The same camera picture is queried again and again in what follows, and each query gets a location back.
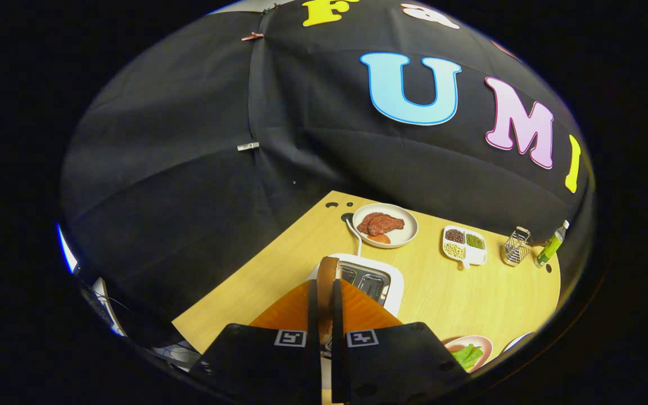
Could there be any green drink bottle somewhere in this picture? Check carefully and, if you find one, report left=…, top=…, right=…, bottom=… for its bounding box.
left=534, top=220, right=570, bottom=268

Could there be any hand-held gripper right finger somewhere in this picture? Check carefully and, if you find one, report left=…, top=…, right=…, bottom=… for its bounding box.
left=331, top=278, right=471, bottom=405

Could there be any green lettuce leaf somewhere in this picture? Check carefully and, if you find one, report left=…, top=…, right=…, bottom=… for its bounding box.
left=451, top=344, right=484, bottom=372

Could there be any pink round plate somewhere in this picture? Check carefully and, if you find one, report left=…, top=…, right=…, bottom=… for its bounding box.
left=443, top=335, right=494, bottom=374

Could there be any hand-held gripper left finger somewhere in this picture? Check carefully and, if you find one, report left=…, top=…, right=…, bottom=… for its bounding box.
left=189, top=278, right=322, bottom=405

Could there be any red-brown meat piece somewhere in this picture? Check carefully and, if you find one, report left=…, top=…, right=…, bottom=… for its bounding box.
left=357, top=211, right=406, bottom=237

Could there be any metal wire holder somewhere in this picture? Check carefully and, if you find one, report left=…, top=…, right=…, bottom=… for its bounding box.
left=501, top=226, right=532, bottom=267

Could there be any black backdrop cloth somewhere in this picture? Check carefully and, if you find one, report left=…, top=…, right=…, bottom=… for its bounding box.
left=60, top=0, right=595, bottom=344

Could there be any white square plate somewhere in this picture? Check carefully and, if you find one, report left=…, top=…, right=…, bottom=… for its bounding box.
left=501, top=331, right=536, bottom=354

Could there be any white toaster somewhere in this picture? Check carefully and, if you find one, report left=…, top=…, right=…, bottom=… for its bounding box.
left=306, top=253, right=405, bottom=318

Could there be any round white plate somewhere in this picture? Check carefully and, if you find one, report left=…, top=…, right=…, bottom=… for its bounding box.
left=352, top=202, right=419, bottom=249

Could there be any white divided bean dish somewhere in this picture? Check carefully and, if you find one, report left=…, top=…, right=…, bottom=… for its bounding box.
left=442, top=225, right=488, bottom=269

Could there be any white toaster cable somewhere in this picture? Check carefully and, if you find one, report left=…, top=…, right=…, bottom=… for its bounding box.
left=344, top=214, right=363, bottom=257

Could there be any plain toast bread slice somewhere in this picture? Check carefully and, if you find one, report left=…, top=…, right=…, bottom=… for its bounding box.
left=317, top=256, right=341, bottom=352

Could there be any bright lit screen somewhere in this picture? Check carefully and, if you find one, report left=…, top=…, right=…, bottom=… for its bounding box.
left=57, top=222, right=80, bottom=275

